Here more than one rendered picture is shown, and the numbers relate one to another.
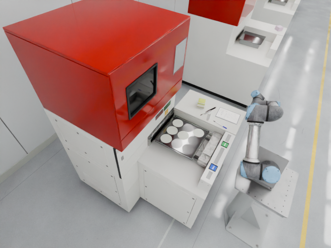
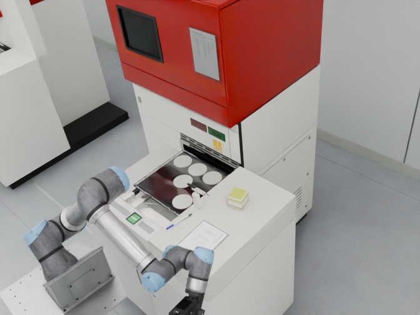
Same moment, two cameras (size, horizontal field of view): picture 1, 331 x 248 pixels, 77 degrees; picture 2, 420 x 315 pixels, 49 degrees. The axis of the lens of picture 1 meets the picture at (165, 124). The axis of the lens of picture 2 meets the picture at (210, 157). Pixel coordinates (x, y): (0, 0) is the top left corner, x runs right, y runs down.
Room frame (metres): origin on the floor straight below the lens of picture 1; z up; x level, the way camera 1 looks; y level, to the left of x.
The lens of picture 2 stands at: (1.97, -1.77, 2.51)
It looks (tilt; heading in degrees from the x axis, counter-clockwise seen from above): 40 degrees down; 111
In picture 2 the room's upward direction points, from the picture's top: 7 degrees counter-clockwise
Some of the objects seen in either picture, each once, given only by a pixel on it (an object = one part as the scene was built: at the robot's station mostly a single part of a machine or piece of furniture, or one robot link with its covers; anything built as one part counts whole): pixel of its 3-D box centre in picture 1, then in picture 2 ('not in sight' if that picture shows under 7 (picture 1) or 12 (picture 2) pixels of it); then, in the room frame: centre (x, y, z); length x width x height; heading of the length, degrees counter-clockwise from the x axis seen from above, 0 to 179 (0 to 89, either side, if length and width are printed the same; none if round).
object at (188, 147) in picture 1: (182, 135); (182, 180); (1.19, -0.16, 0.90); 0.34 x 0.34 x 0.01; 63
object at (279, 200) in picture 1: (262, 182); (70, 299); (0.87, -0.86, 0.75); 0.45 x 0.44 x 0.13; 59
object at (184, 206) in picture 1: (189, 163); (191, 259); (1.21, -0.29, 0.41); 0.97 x 0.64 x 0.82; 153
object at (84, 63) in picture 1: (113, 64); (215, 20); (1.27, 0.40, 1.52); 0.81 x 0.75 x 0.59; 153
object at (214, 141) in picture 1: (209, 149); (147, 215); (1.09, -0.41, 0.87); 0.36 x 0.08 x 0.03; 153
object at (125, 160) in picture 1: (149, 129); (185, 127); (1.12, 0.13, 1.02); 0.82 x 0.03 x 0.40; 153
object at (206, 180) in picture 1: (217, 160); (120, 216); (0.97, -0.45, 0.89); 0.55 x 0.09 x 0.14; 153
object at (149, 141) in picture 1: (161, 127); (209, 159); (1.28, 0.03, 0.89); 0.44 x 0.02 x 0.10; 153
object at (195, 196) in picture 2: (207, 113); (198, 194); (1.36, -0.37, 1.03); 0.06 x 0.04 x 0.13; 63
